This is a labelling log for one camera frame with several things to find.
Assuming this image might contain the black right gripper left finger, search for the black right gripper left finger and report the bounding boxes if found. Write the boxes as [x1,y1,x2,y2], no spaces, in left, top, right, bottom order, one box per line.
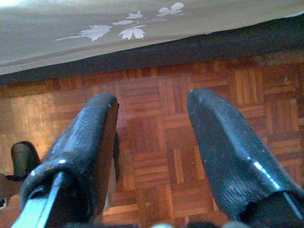
[10,93,121,228]

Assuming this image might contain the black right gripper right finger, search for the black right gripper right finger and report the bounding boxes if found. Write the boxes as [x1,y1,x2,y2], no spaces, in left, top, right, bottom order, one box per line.
[187,88,304,228]

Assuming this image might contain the black robot right foot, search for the black robot right foot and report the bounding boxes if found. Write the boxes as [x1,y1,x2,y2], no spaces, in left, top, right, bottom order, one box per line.
[10,141,41,178]

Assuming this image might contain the grey leaf print bed sheet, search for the grey leaf print bed sheet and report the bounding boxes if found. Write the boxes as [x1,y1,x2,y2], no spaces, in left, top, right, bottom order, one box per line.
[0,0,304,76]

